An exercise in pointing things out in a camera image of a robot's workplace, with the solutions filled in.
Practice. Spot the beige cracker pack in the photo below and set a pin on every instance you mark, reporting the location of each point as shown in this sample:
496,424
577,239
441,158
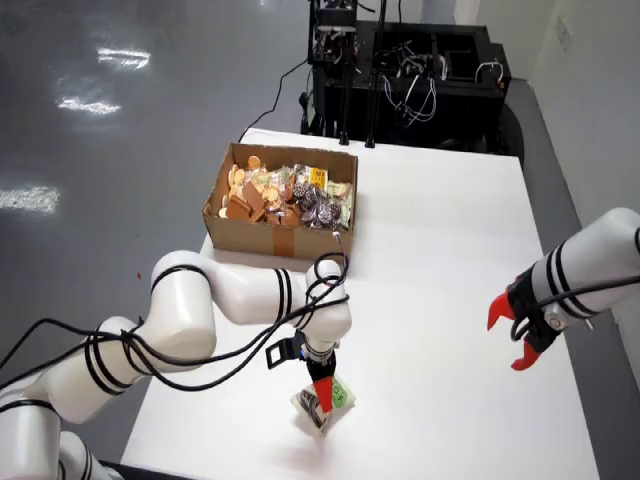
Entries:
340,189

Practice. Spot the brown cardboard box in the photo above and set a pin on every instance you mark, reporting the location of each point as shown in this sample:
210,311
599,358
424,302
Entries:
310,245

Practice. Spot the black electronics tower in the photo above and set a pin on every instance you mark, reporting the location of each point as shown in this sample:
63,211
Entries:
337,19

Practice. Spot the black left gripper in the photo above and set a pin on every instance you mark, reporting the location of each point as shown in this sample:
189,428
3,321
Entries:
320,369

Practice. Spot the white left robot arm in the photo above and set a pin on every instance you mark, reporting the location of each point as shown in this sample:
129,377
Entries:
185,310

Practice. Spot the short black stand pole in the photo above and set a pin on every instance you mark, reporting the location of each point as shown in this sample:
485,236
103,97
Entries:
345,110

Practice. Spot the yellow label snack pack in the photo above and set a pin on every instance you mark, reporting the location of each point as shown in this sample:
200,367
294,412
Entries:
317,176

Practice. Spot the orange round cracker pack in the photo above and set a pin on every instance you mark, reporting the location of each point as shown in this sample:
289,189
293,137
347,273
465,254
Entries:
236,176

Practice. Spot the orange dotted biscuit pack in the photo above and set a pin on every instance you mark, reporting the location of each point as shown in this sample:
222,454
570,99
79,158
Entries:
270,192

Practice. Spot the chocolate cookie pack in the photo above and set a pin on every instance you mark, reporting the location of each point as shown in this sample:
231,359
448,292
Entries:
302,192
327,212

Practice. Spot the tall black stand pole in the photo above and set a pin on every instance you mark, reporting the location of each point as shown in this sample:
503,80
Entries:
372,110

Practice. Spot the round orange biscuit pack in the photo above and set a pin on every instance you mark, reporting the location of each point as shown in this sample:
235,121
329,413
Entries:
255,161

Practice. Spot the green white snack pack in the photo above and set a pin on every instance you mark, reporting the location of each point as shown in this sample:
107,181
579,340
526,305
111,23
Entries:
306,410

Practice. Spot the black equipment rack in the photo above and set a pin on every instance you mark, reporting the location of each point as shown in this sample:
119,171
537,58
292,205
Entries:
465,120

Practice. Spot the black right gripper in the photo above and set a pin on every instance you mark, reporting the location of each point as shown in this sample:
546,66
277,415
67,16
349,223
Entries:
530,315

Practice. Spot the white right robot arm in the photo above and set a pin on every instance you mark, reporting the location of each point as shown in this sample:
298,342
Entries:
600,255

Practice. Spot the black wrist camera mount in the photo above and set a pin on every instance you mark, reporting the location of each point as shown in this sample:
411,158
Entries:
291,346

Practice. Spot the pale wrapped snack pack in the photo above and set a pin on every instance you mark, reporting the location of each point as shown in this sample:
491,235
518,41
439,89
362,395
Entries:
282,175

